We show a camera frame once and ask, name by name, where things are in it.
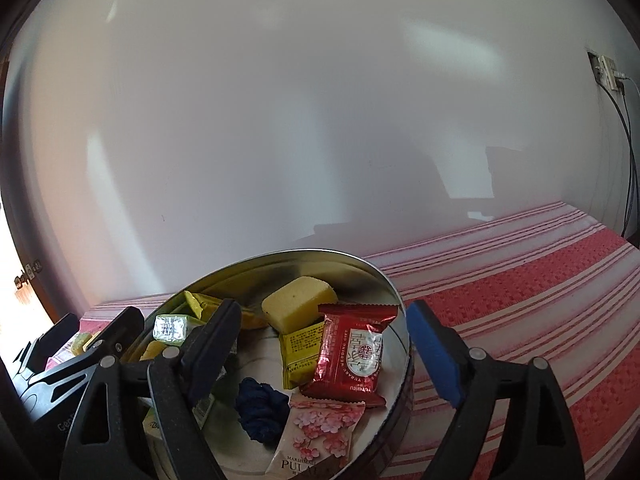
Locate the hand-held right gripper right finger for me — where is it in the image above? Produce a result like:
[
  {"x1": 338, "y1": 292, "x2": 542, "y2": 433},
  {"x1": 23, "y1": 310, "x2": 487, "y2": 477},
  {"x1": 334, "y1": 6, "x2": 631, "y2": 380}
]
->
[{"x1": 406, "y1": 301, "x2": 586, "y2": 480}]

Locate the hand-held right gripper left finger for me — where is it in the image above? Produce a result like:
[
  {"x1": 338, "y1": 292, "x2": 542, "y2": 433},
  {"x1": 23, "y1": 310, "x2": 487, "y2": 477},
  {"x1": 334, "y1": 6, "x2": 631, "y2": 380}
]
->
[{"x1": 59, "y1": 298, "x2": 243, "y2": 480}]

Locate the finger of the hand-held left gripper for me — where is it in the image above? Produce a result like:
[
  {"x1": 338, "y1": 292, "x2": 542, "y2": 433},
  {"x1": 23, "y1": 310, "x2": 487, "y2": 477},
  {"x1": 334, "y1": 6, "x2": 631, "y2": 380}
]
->
[
  {"x1": 12, "y1": 312, "x2": 81, "y2": 377},
  {"x1": 27, "y1": 306, "x2": 146, "y2": 402}
]

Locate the pink floral snack packet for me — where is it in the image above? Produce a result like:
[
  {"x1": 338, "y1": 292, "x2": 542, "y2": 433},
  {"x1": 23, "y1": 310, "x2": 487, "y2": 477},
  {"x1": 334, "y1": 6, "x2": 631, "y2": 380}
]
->
[{"x1": 265, "y1": 392, "x2": 366, "y2": 480}]

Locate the round metal tin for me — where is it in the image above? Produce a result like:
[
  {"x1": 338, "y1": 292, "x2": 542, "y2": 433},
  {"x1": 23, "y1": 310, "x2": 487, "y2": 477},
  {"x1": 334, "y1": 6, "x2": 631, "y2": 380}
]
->
[{"x1": 120, "y1": 247, "x2": 416, "y2": 480}]

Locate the yellow green snack packet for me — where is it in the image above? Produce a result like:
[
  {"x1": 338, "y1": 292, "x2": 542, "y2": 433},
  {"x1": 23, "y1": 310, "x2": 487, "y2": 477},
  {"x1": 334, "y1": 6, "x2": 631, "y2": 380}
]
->
[{"x1": 69, "y1": 331, "x2": 109, "y2": 357}]

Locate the brown wooden door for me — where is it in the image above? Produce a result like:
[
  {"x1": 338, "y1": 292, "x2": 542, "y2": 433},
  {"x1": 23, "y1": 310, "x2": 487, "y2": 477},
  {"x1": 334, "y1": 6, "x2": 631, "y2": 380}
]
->
[{"x1": 0, "y1": 55, "x2": 58, "y2": 326}]

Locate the green silver snack packet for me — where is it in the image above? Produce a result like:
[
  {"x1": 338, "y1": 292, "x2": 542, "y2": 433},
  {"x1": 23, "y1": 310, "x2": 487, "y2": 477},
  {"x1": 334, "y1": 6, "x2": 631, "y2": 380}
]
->
[{"x1": 152, "y1": 314, "x2": 206, "y2": 347}]

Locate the golden orange snack packet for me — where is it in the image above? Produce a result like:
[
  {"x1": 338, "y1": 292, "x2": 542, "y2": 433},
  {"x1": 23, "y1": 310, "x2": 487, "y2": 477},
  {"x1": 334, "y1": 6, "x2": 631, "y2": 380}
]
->
[{"x1": 184, "y1": 291, "x2": 269, "y2": 331}]

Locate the dark blue crumpled wrapper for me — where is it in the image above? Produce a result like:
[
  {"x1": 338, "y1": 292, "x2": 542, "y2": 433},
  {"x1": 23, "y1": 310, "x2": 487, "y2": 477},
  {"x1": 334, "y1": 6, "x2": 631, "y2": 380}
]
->
[{"x1": 235, "y1": 377, "x2": 292, "y2": 446}]

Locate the metal door latch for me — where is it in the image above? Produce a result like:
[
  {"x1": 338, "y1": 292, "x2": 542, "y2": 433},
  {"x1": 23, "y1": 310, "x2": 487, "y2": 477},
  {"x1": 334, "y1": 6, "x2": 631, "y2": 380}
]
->
[{"x1": 14, "y1": 259, "x2": 44, "y2": 289}]

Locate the red snack packet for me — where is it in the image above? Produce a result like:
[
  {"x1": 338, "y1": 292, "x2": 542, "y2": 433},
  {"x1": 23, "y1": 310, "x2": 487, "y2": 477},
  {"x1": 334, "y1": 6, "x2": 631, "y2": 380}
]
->
[{"x1": 299, "y1": 303, "x2": 399, "y2": 407}]

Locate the light green snack packet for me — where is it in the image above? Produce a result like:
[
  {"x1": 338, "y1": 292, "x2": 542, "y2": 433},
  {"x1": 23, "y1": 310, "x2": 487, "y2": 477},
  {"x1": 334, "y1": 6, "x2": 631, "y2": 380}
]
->
[{"x1": 142, "y1": 406, "x2": 168, "y2": 448}]

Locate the red striped tablecloth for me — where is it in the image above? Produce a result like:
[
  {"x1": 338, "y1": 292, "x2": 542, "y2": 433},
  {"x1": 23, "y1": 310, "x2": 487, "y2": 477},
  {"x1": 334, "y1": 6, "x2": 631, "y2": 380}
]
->
[{"x1": 80, "y1": 201, "x2": 640, "y2": 480}]

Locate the black cable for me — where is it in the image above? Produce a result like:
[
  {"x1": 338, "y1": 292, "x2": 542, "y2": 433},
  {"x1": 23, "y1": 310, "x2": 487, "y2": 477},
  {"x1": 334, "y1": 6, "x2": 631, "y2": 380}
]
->
[
  {"x1": 600, "y1": 84, "x2": 634, "y2": 238},
  {"x1": 620, "y1": 80, "x2": 640, "y2": 238}
]

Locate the white wall socket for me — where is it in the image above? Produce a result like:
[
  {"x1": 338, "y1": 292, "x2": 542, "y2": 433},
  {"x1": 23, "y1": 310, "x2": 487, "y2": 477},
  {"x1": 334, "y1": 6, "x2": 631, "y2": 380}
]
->
[{"x1": 587, "y1": 49, "x2": 632, "y2": 95}]

